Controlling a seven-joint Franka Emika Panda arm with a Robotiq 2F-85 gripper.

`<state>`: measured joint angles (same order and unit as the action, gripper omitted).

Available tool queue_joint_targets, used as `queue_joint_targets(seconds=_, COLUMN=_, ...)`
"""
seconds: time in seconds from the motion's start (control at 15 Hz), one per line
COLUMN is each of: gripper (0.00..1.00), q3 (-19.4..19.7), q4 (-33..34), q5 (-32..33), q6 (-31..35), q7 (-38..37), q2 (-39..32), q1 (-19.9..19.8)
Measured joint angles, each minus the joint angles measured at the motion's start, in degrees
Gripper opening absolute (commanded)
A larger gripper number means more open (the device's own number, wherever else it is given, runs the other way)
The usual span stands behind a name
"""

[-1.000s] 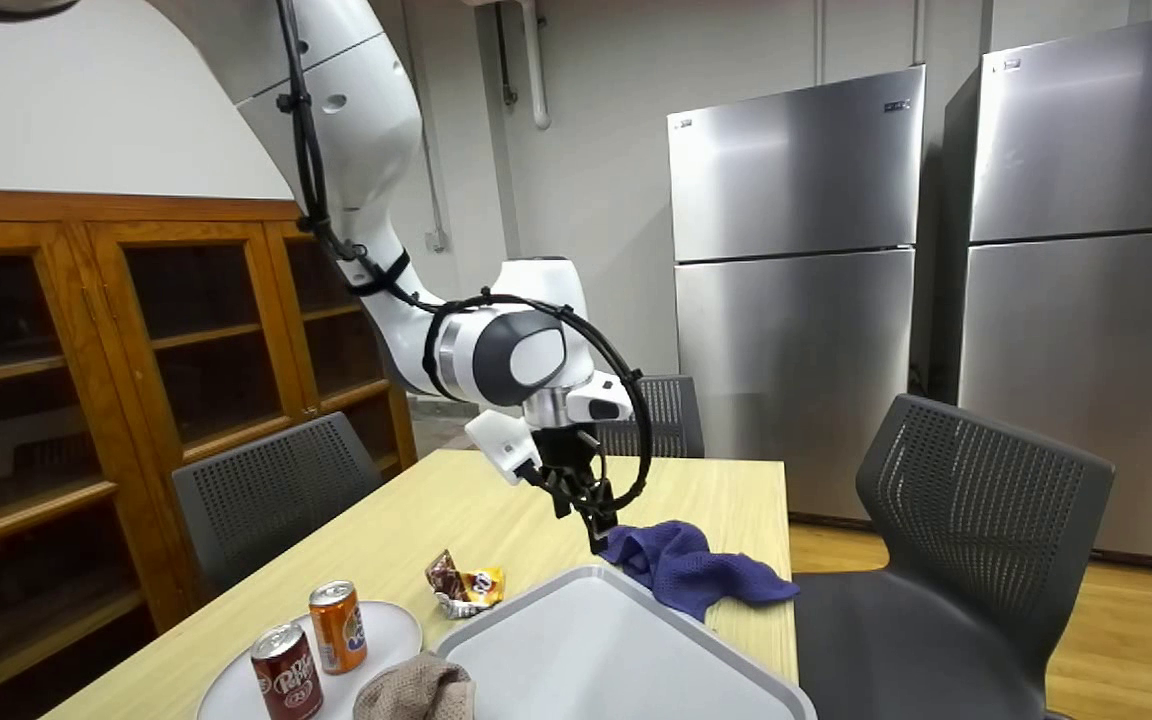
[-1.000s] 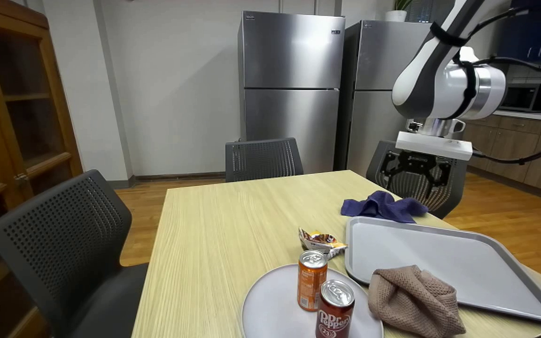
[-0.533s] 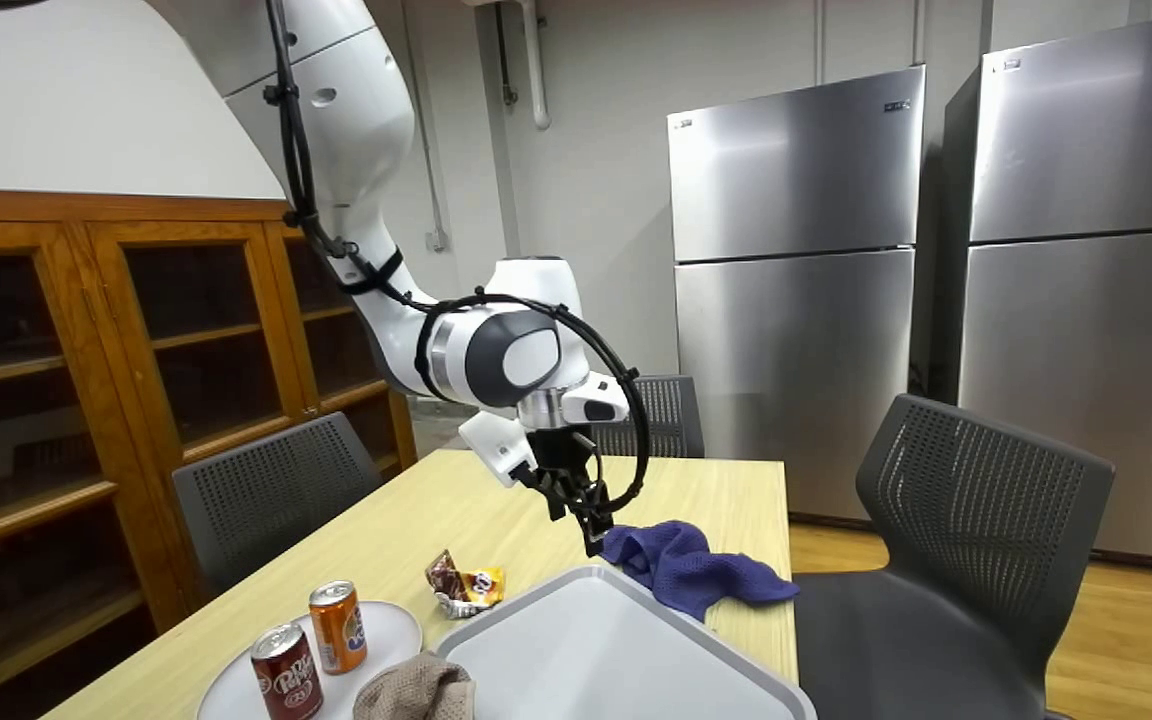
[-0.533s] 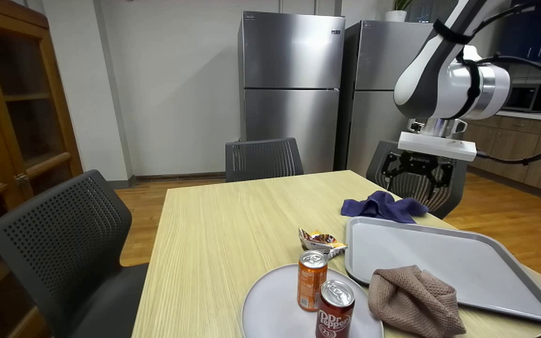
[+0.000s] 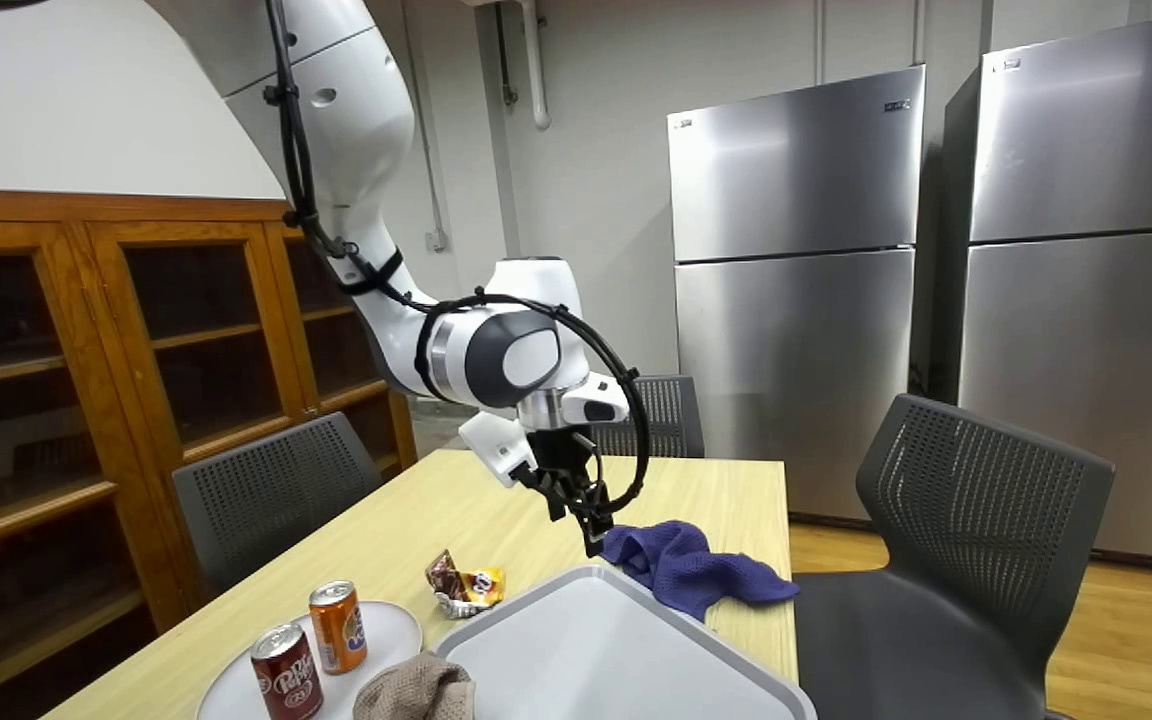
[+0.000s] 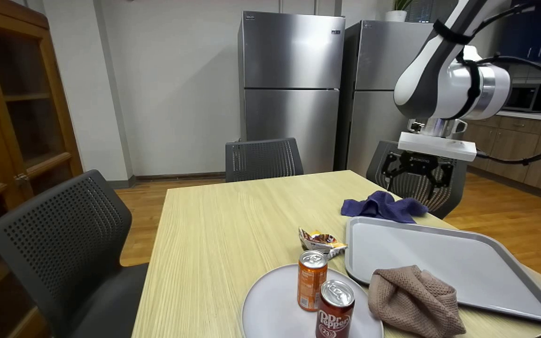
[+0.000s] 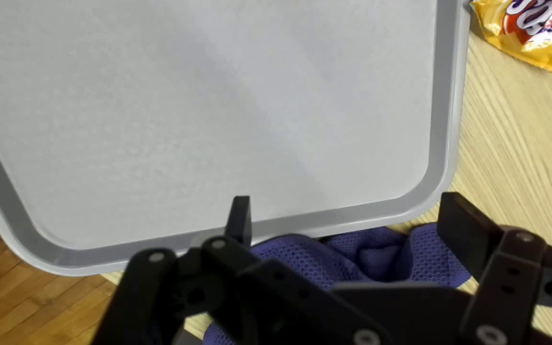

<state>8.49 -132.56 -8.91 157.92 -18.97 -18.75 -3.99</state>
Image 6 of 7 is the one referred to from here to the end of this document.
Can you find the wooden glass-door cabinet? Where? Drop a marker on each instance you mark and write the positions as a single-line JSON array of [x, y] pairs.
[[12, 117]]

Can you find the orange soda can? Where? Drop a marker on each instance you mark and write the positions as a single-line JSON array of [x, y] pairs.
[[310, 286]]

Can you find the potted plant in white pot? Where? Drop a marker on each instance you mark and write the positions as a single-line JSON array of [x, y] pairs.
[[396, 14]]

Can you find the dark blue wall cabinets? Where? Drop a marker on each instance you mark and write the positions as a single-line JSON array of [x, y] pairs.
[[540, 33]]

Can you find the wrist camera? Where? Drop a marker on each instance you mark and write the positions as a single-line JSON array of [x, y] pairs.
[[437, 146]]

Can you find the grey plastic tray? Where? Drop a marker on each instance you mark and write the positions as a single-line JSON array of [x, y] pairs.
[[444, 263]]

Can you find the stainless steel refrigerator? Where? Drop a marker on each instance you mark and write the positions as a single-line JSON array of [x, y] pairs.
[[374, 94], [289, 94]]

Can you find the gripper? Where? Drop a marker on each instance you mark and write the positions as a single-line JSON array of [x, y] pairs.
[[420, 163]]

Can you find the crumpled snack bag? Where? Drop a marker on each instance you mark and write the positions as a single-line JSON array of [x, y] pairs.
[[320, 241]]

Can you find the wooden kitchen base cabinets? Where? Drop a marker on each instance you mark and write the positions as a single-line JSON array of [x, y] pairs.
[[529, 145]]

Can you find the grey round plate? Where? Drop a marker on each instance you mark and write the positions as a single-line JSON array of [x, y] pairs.
[[270, 310]]

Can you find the dark red soda can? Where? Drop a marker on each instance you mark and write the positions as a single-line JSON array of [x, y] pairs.
[[334, 314]]

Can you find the black microwave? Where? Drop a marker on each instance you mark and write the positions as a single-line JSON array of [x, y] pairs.
[[529, 97]]

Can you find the brown waffle cloth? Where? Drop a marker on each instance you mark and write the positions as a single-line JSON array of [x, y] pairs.
[[413, 303]]

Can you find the dark grey perforated chair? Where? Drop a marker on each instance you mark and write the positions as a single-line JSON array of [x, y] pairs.
[[261, 159], [68, 244], [451, 197]]

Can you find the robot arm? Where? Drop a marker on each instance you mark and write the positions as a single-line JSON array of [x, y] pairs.
[[444, 84]]

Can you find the blue cloth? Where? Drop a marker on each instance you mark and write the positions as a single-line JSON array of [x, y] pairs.
[[383, 206]]

